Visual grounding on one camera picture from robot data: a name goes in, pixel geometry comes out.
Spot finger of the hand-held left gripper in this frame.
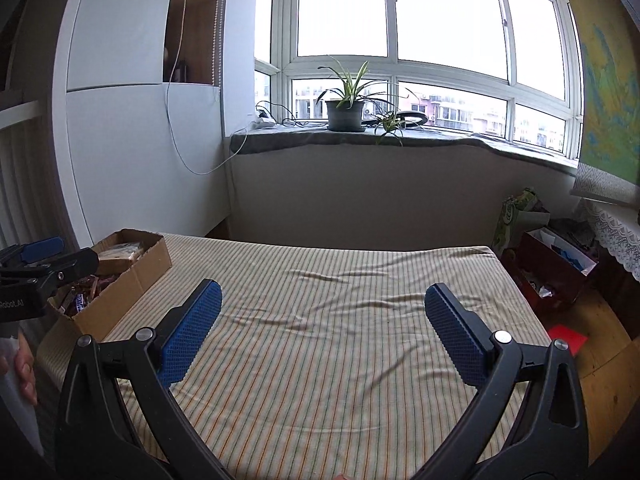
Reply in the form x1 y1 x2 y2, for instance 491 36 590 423
0 237 66 268
30 247 100 291

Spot red paper sheet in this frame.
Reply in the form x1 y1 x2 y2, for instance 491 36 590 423
546 325 589 356

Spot white slatted panel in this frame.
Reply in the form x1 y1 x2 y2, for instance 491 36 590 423
0 100 66 261

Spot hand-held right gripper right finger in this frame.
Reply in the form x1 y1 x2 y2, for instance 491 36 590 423
424 282 587 480

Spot wall map poster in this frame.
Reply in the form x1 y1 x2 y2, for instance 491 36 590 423
565 0 640 206

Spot brown cardboard box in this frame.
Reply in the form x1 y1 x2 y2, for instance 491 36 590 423
46 229 173 343

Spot green paper bag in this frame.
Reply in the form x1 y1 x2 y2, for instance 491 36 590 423
492 187 551 251

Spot small trailing plant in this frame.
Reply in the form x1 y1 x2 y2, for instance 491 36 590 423
370 107 416 148

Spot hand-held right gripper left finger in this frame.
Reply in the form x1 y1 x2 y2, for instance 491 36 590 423
54 278 233 480

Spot white cable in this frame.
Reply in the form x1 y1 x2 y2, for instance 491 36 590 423
165 0 248 176

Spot black ring light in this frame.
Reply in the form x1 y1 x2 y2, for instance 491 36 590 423
362 110 430 131

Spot black cables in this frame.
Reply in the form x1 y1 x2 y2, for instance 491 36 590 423
255 101 328 128

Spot spider plant in grey pot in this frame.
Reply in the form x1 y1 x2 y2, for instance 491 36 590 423
316 56 401 132

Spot white cabinet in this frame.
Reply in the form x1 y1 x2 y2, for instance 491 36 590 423
52 0 236 248

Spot grey windowsill cloth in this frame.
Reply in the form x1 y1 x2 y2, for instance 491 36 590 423
230 125 581 170

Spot person's left hand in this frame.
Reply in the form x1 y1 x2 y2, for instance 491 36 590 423
14 342 40 407

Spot wooden shelf niche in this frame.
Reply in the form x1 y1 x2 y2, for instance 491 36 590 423
162 0 223 86

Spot dark red box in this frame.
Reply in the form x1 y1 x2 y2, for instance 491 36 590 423
502 227 601 311

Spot striped table cloth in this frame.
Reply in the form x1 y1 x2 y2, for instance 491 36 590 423
37 232 551 478

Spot white framed window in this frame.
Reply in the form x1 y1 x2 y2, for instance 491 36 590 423
254 0 586 158

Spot white lace cloth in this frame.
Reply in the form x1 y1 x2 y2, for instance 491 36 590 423
580 200 640 283

